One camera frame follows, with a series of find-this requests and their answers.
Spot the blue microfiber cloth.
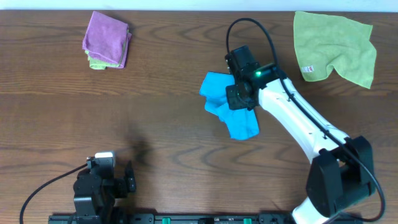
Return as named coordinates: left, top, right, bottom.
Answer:
left=199, top=72, right=259, bottom=141

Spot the green microfiber cloth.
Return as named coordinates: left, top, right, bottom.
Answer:
left=294, top=11, right=377, bottom=89

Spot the folded green cloth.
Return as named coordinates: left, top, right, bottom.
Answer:
left=85, top=31, right=131, bottom=70

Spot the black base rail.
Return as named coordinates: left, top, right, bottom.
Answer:
left=48, top=213, right=363, bottom=224

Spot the folded purple cloth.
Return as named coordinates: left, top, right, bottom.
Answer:
left=82, top=11, right=130, bottom=63

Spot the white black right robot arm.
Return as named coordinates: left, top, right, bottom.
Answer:
left=224, top=62, right=379, bottom=223

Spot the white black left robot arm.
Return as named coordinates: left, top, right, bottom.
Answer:
left=73, top=157, right=136, bottom=223

